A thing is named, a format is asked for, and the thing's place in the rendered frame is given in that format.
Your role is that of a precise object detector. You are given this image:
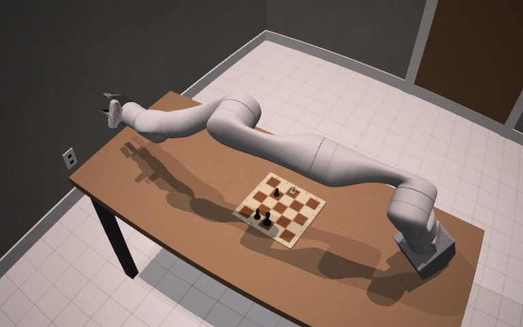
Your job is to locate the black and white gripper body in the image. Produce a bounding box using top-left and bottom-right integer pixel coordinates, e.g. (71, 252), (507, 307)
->
(108, 95), (140, 129)

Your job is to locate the brown and cream chessboard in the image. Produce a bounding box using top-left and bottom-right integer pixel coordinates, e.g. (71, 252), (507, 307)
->
(232, 173), (326, 249)

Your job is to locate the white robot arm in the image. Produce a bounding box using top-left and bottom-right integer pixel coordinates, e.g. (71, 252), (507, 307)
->
(126, 93), (441, 255)

